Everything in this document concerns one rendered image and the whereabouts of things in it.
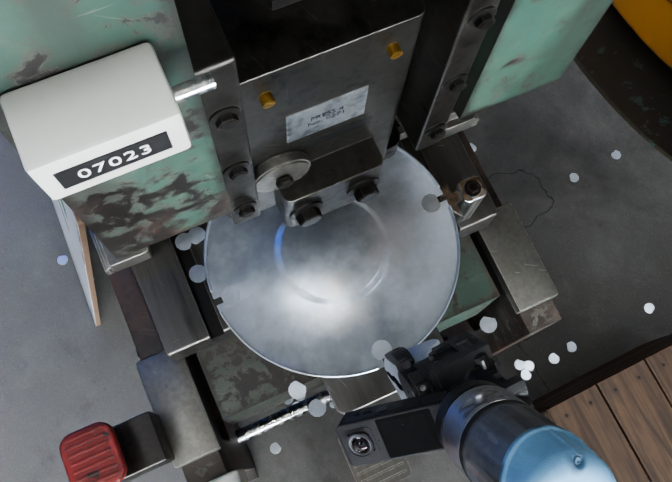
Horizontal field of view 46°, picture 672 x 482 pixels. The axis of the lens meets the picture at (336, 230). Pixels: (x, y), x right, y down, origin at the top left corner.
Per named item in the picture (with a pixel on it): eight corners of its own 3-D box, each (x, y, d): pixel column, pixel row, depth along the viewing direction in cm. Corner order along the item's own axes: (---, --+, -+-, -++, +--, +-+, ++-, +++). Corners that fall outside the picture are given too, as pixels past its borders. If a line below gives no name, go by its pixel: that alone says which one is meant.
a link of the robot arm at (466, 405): (478, 508, 62) (441, 419, 60) (456, 483, 66) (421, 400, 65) (559, 463, 63) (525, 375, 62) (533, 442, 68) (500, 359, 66)
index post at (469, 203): (473, 216, 100) (490, 192, 91) (452, 225, 99) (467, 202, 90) (463, 197, 100) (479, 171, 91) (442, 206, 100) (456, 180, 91)
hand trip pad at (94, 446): (142, 476, 91) (129, 478, 84) (93, 498, 90) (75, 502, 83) (122, 419, 93) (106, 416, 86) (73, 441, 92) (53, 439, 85)
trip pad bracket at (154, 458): (190, 458, 108) (167, 458, 89) (123, 489, 106) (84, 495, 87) (174, 417, 109) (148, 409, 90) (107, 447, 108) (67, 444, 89)
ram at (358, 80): (404, 195, 81) (461, 51, 52) (269, 252, 78) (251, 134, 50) (335, 55, 85) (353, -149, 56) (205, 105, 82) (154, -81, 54)
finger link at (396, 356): (410, 374, 82) (440, 401, 73) (395, 382, 81) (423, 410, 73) (394, 335, 81) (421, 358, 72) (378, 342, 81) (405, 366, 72)
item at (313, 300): (268, 423, 85) (268, 422, 84) (166, 191, 91) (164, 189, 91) (504, 308, 88) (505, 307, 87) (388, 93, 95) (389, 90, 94)
